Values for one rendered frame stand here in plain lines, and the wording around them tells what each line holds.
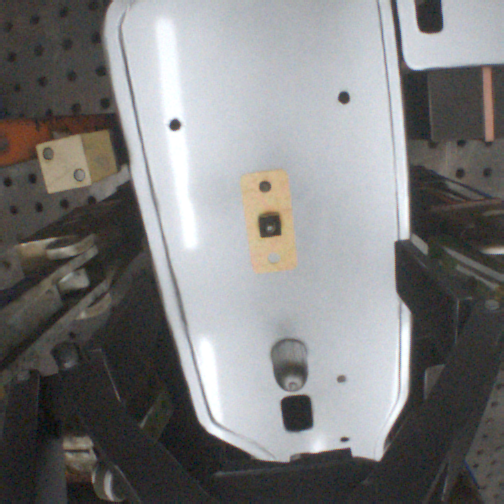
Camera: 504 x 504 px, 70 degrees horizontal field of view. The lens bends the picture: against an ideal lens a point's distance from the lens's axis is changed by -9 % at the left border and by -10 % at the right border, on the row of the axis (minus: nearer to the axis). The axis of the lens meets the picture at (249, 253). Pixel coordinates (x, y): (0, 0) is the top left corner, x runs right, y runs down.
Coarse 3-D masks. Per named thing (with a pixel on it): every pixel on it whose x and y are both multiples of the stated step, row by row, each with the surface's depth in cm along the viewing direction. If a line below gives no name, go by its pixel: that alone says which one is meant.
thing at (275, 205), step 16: (256, 176) 30; (272, 176) 30; (256, 192) 31; (272, 192) 31; (288, 192) 31; (256, 208) 31; (272, 208) 31; (288, 208) 31; (256, 224) 32; (288, 224) 32; (256, 240) 32; (272, 240) 32; (288, 240) 32; (256, 256) 33; (288, 256) 33; (256, 272) 33
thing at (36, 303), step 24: (48, 264) 25; (72, 264) 25; (24, 288) 21; (48, 288) 23; (96, 288) 28; (0, 312) 19; (24, 312) 22; (48, 312) 24; (72, 312) 25; (0, 336) 20; (24, 336) 21; (48, 336) 22; (0, 360) 19; (24, 360) 20; (0, 384) 18
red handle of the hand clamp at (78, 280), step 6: (78, 270) 26; (84, 270) 27; (66, 276) 26; (72, 276) 26; (78, 276) 26; (84, 276) 27; (60, 282) 26; (66, 282) 26; (72, 282) 26; (78, 282) 27; (84, 282) 27; (6, 288) 25; (60, 288) 26; (66, 288) 26; (72, 288) 26; (78, 288) 27; (84, 288) 27; (60, 294) 26
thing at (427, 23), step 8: (432, 0) 30; (440, 0) 29; (416, 8) 35; (424, 8) 33; (432, 8) 31; (440, 8) 29; (416, 16) 35; (424, 16) 33; (432, 16) 31; (440, 16) 30; (424, 24) 34; (432, 24) 32; (440, 24) 30; (400, 32) 40; (424, 32) 34; (432, 32) 32; (400, 40) 41; (400, 48) 41; (400, 56) 44
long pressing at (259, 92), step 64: (128, 0) 26; (192, 0) 26; (256, 0) 26; (320, 0) 26; (384, 0) 26; (128, 64) 28; (192, 64) 28; (256, 64) 28; (320, 64) 28; (384, 64) 28; (128, 128) 29; (192, 128) 30; (256, 128) 29; (320, 128) 29; (384, 128) 29; (192, 192) 31; (320, 192) 31; (384, 192) 31; (192, 256) 33; (320, 256) 33; (384, 256) 33; (192, 320) 35; (256, 320) 35; (320, 320) 35; (384, 320) 35; (192, 384) 37; (256, 384) 37; (320, 384) 37; (384, 384) 37; (256, 448) 40; (320, 448) 40; (384, 448) 41
